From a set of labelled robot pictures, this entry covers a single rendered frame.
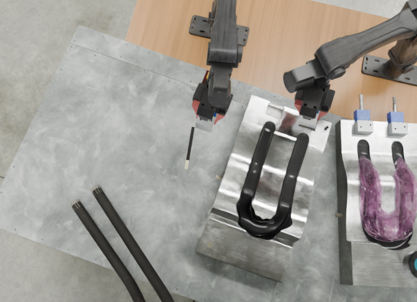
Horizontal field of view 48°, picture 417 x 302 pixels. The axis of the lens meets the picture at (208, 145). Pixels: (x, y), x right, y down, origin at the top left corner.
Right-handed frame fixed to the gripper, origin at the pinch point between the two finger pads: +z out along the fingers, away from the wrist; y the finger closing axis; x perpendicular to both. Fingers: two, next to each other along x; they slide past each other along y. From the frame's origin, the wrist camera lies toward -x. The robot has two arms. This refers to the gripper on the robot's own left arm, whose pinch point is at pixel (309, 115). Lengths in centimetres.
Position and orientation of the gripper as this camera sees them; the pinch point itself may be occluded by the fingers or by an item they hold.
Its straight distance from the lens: 140.5
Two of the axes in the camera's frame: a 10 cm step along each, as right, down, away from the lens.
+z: 0.1, 6.0, 8.0
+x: 3.7, -7.5, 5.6
